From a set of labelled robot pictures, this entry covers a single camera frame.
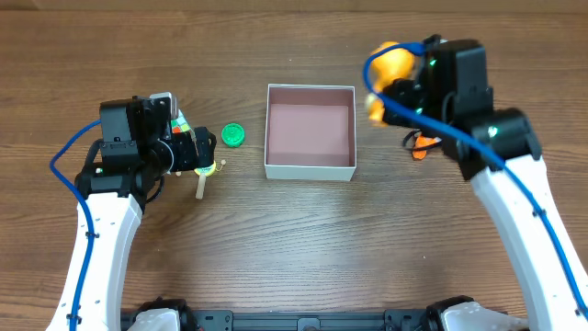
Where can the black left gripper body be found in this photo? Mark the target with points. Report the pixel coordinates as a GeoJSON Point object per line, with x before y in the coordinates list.
{"type": "Point", "coordinates": [197, 150]}

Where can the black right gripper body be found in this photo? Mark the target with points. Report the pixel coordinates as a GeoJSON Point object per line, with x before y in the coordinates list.
{"type": "Point", "coordinates": [392, 103]}

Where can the wooden cat rattle drum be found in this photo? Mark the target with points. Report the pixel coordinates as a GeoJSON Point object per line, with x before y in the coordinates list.
{"type": "Point", "coordinates": [203, 173]}

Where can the colourful puzzle cube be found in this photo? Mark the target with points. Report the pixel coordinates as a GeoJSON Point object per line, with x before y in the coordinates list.
{"type": "Point", "coordinates": [180, 124]}

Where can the orange dinosaur toy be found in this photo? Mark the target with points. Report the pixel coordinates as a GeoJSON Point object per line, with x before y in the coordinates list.
{"type": "Point", "coordinates": [383, 72]}

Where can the green round plastic wheel toy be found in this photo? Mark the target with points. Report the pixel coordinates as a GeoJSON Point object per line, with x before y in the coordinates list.
{"type": "Point", "coordinates": [233, 135]}

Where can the white yellow duck toy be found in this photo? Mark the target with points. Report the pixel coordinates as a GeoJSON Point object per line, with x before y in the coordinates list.
{"type": "Point", "coordinates": [422, 145]}

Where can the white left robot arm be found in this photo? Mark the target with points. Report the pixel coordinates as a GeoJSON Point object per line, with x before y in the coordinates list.
{"type": "Point", "coordinates": [143, 140]}

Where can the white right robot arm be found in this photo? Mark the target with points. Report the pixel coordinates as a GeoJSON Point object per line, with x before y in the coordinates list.
{"type": "Point", "coordinates": [498, 153]}

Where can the white box pink interior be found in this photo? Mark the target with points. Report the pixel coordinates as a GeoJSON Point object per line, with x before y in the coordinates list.
{"type": "Point", "coordinates": [310, 132]}

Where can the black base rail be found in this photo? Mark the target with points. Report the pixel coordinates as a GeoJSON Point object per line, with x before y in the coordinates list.
{"type": "Point", "coordinates": [389, 320]}

